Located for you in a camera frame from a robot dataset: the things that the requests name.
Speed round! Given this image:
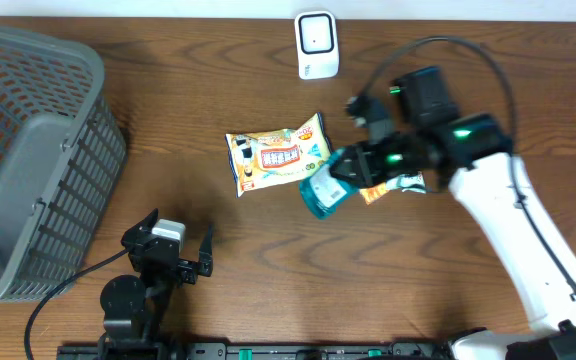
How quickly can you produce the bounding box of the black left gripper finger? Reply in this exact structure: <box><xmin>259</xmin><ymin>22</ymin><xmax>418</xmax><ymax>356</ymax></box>
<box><xmin>137</xmin><ymin>208</ymin><xmax>159</xmax><ymax>230</ymax></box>
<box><xmin>199</xmin><ymin>224</ymin><xmax>214</xmax><ymax>264</ymax></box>

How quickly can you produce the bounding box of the green wet wipes pack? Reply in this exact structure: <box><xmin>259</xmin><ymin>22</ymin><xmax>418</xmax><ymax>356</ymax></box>
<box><xmin>386</xmin><ymin>172</ymin><xmax>427</xmax><ymax>194</ymax></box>

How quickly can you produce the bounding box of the orange tissue pack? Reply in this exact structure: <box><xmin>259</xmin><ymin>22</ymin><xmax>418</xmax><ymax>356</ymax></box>
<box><xmin>359</xmin><ymin>183</ymin><xmax>389</xmax><ymax>205</ymax></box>

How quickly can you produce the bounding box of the blue mouthwash bottle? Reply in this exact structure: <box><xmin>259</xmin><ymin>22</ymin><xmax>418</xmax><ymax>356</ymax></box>
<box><xmin>299</xmin><ymin>148</ymin><xmax>359</xmax><ymax>220</ymax></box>

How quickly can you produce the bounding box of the orange snack bag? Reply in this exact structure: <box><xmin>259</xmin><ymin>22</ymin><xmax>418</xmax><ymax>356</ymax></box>
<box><xmin>225</xmin><ymin>112</ymin><xmax>332</xmax><ymax>197</ymax></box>

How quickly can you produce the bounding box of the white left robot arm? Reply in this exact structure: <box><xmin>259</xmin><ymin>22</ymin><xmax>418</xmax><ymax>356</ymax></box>
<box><xmin>97</xmin><ymin>210</ymin><xmax>214</xmax><ymax>360</ymax></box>

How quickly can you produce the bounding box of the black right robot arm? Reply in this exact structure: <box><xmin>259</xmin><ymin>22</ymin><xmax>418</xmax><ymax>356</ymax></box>
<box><xmin>330</xmin><ymin>66</ymin><xmax>576</xmax><ymax>359</ymax></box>

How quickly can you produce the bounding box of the white barcode scanner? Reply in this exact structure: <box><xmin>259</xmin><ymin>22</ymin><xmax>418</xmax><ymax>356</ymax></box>
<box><xmin>294</xmin><ymin>10</ymin><xmax>340</xmax><ymax>80</ymax></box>

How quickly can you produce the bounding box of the grey plastic basket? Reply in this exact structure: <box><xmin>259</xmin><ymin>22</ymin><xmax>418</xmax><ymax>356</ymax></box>
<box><xmin>0</xmin><ymin>26</ymin><xmax>127</xmax><ymax>302</ymax></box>

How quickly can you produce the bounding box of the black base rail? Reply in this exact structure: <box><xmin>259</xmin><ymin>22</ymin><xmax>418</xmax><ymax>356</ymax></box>
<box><xmin>56</xmin><ymin>341</ymin><xmax>453</xmax><ymax>360</ymax></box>

